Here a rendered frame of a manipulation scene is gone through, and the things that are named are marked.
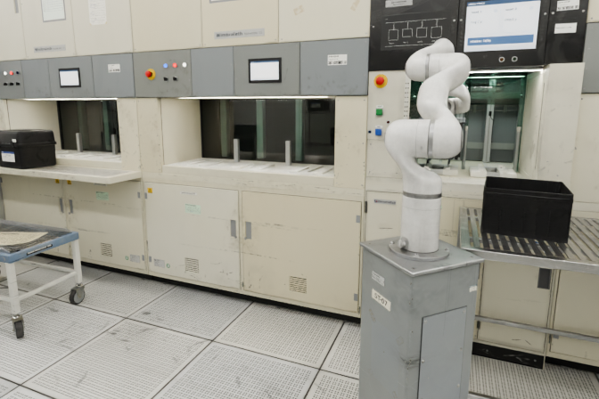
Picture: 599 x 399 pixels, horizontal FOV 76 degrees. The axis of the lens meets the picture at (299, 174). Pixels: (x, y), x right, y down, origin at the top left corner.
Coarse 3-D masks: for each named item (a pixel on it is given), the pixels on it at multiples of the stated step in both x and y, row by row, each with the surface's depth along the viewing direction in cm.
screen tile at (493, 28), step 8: (480, 8) 169; (488, 8) 167; (472, 16) 170; (480, 16) 169; (488, 16) 168; (496, 16) 167; (480, 24) 170; (488, 24) 168; (496, 24) 167; (472, 32) 171; (480, 32) 170; (488, 32) 169; (496, 32) 168
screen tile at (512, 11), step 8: (504, 8) 165; (512, 8) 164; (520, 8) 163; (528, 8) 162; (536, 8) 161; (504, 16) 166; (512, 16) 165; (528, 16) 163; (504, 24) 166; (512, 24) 165; (520, 24) 164; (528, 24) 163; (504, 32) 167
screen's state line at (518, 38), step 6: (504, 36) 167; (510, 36) 166; (516, 36) 165; (522, 36) 164; (528, 36) 164; (468, 42) 172; (474, 42) 172; (480, 42) 171; (486, 42) 170; (492, 42) 169; (498, 42) 168; (504, 42) 167; (510, 42) 166; (516, 42) 166; (522, 42) 165; (528, 42) 164
